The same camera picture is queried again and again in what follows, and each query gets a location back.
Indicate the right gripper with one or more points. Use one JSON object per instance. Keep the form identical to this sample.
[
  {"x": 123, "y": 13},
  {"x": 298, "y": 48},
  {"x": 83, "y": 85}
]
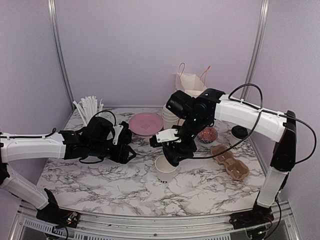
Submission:
[{"x": 187, "y": 150}]

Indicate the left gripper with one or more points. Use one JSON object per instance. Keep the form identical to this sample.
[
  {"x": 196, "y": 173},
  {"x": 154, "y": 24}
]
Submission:
[{"x": 121, "y": 155}]

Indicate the white paper cup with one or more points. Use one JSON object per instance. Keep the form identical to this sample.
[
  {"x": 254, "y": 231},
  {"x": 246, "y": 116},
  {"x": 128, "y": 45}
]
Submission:
[
  {"x": 233, "y": 141},
  {"x": 164, "y": 170}
]

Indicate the brown cardboard cup carrier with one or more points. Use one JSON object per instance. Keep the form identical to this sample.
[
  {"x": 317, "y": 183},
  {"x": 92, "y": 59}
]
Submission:
[{"x": 235, "y": 168}]

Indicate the black cup lid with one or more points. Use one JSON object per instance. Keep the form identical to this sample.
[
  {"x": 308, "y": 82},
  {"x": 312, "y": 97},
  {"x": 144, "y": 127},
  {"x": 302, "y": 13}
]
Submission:
[{"x": 239, "y": 132}]

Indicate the paper takeout bag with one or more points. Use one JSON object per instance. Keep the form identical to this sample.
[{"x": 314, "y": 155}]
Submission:
[{"x": 190, "y": 83}]

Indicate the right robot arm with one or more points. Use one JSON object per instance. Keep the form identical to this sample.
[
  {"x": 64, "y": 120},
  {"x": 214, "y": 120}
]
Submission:
[{"x": 200, "y": 112}]

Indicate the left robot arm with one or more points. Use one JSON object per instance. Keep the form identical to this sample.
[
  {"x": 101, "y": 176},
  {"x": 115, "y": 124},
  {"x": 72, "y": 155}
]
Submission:
[{"x": 100, "y": 138}]

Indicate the pink plate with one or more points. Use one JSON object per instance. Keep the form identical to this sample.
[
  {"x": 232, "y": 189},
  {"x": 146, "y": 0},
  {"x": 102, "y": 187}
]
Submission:
[{"x": 145, "y": 124}]

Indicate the stack of white paper cups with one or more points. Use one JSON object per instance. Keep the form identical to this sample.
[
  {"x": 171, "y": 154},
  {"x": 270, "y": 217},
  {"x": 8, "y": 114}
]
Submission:
[{"x": 169, "y": 119}]

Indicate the red patterned small bowl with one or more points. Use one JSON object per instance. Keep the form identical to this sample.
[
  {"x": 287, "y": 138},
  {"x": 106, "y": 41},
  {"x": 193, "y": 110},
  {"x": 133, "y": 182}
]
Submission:
[{"x": 208, "y": 135}]

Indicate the black cup with straws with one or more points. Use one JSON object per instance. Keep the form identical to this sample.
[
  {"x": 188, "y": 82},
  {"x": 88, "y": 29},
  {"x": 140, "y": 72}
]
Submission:
[{"x": 87, "y": 107}]

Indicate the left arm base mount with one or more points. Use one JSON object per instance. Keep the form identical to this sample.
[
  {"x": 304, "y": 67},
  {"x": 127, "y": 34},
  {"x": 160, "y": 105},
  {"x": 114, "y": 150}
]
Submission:
[{"x": 52, "y": 213}]

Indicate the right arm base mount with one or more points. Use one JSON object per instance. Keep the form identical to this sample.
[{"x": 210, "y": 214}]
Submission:
[{"x": 256, "y": 216}]

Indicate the aluminium front rail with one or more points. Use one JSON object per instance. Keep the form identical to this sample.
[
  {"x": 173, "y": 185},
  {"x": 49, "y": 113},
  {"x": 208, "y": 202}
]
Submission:
[{"x": 102, "y": 226}]

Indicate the right aluminium frame post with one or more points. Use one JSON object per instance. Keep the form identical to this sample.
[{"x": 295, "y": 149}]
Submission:
[{"x": 261, "y": 27}]

